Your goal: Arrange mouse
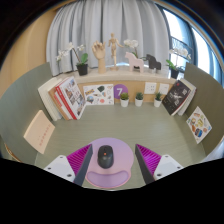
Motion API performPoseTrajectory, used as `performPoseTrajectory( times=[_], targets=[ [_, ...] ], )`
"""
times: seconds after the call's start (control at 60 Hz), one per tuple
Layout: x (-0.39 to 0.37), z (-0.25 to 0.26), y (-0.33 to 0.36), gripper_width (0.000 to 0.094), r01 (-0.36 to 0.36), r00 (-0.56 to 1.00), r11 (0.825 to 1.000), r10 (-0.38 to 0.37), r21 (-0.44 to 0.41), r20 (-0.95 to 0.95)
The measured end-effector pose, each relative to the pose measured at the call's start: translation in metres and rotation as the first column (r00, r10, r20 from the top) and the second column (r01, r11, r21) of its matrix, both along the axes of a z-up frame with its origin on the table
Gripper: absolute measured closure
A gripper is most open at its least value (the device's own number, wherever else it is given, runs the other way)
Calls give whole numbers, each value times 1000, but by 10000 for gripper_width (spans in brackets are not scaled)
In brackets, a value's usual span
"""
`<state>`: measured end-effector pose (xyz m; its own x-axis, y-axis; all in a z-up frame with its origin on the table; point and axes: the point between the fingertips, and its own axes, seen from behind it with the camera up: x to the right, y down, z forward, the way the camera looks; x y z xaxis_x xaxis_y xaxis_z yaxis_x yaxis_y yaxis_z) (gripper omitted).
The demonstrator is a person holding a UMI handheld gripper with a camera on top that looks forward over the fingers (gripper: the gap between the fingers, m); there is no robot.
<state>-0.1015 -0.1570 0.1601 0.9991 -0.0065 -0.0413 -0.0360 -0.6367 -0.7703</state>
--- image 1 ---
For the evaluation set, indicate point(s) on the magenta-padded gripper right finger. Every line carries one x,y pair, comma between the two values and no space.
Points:
166,165

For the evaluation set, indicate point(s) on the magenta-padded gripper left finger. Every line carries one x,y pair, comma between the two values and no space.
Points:
60,166

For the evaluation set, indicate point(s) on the black computer mouse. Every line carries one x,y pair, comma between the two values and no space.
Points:
105,157

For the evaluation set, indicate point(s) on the purple mouse pad with wrist rest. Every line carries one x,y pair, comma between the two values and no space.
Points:
123,156

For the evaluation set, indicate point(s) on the beige card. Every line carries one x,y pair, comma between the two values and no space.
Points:
39,131

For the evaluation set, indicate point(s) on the colourful sticker card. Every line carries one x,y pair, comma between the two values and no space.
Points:
199,125

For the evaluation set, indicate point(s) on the small plant in white pot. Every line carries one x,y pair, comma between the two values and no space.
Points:
124,102
157,102
139,102

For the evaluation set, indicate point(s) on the black book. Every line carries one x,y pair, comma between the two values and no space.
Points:
175,97

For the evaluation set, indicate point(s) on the red and white magazine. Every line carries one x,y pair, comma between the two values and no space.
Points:
71,96

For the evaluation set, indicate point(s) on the brown book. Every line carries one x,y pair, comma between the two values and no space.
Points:
52,96

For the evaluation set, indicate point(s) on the thick white book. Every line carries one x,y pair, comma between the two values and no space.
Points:
190,96

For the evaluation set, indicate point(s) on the grey-green desk partition panel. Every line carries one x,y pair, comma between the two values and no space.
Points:
20,96
208,90

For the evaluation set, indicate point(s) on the white picture sticker sheet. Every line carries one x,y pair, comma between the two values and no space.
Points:
98,94

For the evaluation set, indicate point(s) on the purple round number sign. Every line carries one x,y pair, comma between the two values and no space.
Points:
120,91

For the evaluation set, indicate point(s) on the white orchid in black pot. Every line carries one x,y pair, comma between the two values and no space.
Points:
82,69
174,73

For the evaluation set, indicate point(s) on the black horse figure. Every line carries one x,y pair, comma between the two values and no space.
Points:
154,62

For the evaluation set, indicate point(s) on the pink horse figure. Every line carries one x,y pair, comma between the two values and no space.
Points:
135,61

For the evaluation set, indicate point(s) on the wooden hand model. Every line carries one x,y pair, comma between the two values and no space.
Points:
99,53

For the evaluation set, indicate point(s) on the white orchid plant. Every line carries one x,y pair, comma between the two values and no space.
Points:
131,43

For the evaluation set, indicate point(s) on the wooden artist mannequin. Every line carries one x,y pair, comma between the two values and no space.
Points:
114,46

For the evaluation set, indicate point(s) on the dark-framed window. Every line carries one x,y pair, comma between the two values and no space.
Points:
186,36

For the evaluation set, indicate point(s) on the grey curtain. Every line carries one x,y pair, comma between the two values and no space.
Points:
100,23

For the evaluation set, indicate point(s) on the white wall socket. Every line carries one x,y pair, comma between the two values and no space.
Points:
150,88
163,88

